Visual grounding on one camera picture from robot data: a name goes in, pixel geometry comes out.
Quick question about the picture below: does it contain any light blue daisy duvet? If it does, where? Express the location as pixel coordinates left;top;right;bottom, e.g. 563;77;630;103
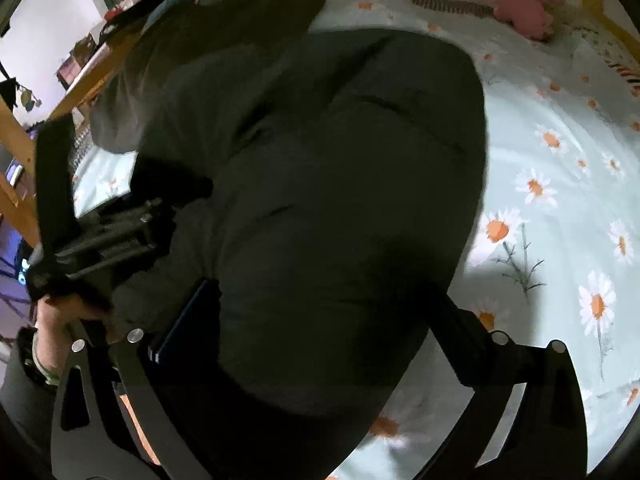
69;0;640;480

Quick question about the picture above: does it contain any pink plush toy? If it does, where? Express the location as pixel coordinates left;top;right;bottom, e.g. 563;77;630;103
494;0;565;41

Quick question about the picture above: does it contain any black zip jacket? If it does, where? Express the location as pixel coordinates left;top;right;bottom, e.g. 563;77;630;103
112;29;486;479

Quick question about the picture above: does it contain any person left hand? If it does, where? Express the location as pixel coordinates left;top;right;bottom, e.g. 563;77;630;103
32;295;119;386

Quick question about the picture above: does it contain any wooden bunk bed frame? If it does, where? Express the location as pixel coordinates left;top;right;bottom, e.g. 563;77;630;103
1;0;639;247

